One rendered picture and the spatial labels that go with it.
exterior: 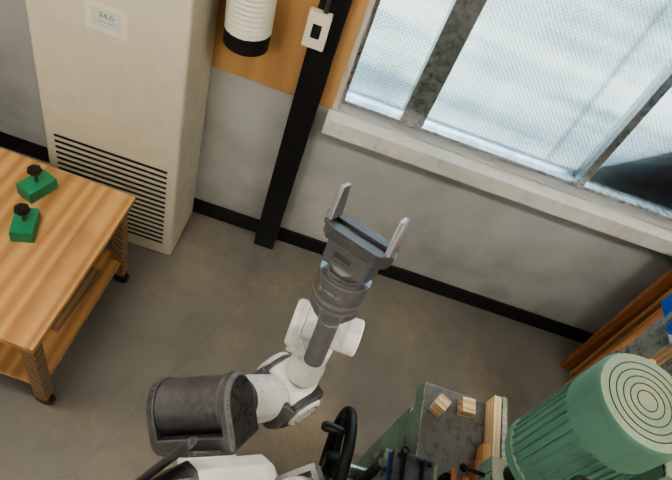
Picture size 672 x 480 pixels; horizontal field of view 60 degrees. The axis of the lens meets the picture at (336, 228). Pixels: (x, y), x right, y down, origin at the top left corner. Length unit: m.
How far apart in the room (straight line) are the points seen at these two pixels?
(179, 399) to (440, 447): 0.78
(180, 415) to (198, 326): 1.58
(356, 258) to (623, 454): 0.51
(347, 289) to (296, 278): 1.84
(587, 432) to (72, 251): 1.62
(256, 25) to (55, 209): 0.93
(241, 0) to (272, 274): 1.31
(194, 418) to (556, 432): 0.61
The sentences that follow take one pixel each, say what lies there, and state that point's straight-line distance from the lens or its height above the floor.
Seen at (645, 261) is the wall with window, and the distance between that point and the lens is 2.79.
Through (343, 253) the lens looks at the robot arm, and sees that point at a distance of 0.89.
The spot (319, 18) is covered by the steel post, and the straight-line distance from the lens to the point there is 1.93.
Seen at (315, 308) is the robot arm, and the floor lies 1.44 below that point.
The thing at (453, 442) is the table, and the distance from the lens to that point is 1.57.
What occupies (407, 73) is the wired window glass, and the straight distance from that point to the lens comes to 2.19.
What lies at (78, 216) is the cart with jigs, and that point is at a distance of 2.18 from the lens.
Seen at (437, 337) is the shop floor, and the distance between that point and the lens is 2.82.
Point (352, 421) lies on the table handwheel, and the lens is 1.45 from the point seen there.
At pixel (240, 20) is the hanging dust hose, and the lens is 1.93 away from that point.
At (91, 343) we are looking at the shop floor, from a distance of 2.51.
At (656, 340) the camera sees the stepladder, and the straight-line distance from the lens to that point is 2.07.
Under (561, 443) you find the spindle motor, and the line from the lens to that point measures 1.13.
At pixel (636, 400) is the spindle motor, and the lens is 1.07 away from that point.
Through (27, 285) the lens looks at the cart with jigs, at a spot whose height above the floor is 0.53.
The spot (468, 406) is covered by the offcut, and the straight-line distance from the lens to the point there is 1.59.
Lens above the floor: 2.23
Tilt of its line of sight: 49 degrees down
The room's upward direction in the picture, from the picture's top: 24 degrees clockwise
